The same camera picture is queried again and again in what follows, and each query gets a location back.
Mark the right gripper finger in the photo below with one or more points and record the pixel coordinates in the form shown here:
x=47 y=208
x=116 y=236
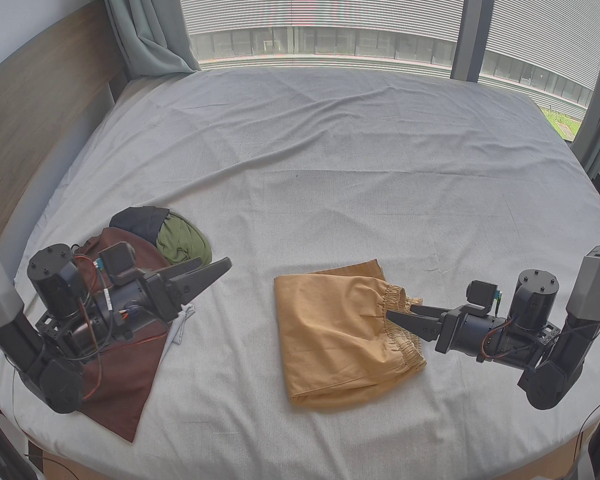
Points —
x=432 y=312
x=420 y=327

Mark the window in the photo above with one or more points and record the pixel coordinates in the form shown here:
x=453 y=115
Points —
x=467 y=28

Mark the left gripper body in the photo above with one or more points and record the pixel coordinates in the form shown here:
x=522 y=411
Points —
x=150 y=300

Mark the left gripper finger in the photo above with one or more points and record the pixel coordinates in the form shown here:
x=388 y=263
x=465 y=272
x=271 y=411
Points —
x=182 y=270
x=200 y=280

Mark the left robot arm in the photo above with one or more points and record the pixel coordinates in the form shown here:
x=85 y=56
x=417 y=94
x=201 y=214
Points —
x=55 y=278

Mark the bed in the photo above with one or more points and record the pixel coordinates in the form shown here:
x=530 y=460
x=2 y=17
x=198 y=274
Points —
x=330 y=133

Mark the pale grey garment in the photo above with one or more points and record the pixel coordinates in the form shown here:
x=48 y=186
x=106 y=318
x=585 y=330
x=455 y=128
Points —
x=182 y=320

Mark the green garment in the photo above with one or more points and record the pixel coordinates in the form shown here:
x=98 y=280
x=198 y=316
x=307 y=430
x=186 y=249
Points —
x=182 y=240

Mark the dark brown garment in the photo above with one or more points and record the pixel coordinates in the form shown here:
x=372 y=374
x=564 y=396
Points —
x=120 y=388

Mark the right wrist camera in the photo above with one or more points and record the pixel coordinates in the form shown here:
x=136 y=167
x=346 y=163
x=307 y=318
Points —
x=482 y=293

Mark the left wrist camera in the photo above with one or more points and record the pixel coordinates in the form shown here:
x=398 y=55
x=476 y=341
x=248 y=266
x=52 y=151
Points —
x=117 y=260

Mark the black garment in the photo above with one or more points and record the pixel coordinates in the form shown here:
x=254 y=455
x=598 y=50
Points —
x=135 y=220

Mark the tan shorts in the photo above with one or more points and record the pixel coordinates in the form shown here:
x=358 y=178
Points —
x=330 y=338

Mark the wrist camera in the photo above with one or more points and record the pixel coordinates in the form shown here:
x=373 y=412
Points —
x=117 y=260
x=482 y=293

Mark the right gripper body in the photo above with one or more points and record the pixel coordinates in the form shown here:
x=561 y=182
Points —
x=475 y=335

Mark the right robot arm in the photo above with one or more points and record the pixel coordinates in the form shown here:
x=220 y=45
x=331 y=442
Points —
x=535 y=298

